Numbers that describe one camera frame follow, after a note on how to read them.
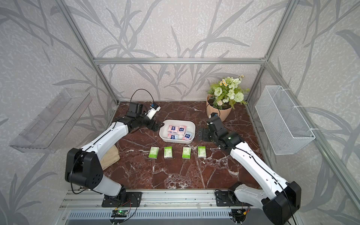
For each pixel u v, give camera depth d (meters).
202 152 0.89
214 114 0.69
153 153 0.89
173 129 0.99
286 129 0.60
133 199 0.72
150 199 0.76
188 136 0.96
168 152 0.89
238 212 0.76
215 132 0.56
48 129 0.67
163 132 0.99
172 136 0.96
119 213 0.71
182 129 0.99
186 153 0.89
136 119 0.67
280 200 0.37
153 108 0.76
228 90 0.85
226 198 0.67
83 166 0.43
